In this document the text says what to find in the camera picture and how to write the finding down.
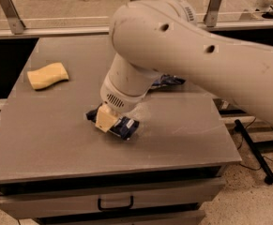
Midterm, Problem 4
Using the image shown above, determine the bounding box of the yellow sponge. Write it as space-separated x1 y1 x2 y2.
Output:
27 63 69 90

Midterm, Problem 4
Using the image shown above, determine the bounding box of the left metal railing post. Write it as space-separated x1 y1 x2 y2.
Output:
0 0 25 35

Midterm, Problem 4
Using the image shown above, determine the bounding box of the grey cabinet drawer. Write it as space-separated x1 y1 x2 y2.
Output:
0 177 225 219

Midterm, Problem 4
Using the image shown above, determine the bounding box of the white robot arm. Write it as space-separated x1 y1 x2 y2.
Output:
100 0 273 126

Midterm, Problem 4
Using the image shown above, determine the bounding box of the grey lower drawer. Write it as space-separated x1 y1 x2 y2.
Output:
37 207 205 225

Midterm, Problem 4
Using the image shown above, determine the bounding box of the black drawer handle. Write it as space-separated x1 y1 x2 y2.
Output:
97 196 134 212

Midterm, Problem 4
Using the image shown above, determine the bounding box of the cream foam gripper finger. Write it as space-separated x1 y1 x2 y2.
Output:
96 104 120 132

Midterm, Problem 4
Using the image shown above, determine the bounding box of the crumpled blue chip bag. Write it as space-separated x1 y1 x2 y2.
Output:
150 74 185 90

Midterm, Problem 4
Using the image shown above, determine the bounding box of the black metal floor stand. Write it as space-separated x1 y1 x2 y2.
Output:
235 119 273 185

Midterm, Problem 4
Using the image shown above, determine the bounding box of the right metal railing post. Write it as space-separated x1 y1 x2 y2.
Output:
204 0 222 27

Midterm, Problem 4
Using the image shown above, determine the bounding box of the blue rxbar blueberry wrapper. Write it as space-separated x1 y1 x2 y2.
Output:
85 107 140 141

